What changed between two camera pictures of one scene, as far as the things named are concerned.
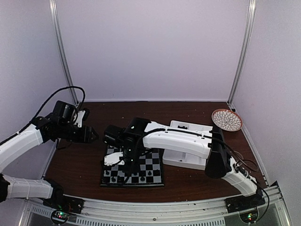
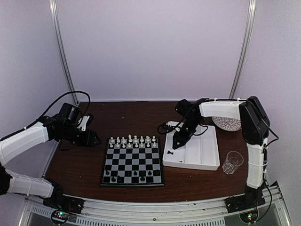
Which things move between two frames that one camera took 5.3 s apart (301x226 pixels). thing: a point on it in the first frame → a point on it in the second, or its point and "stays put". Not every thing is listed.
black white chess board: (149, 173) stays put
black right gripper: (135, 167) → (183, 140)
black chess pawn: (156, 173) stays put
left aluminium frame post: (60, 48) stays put
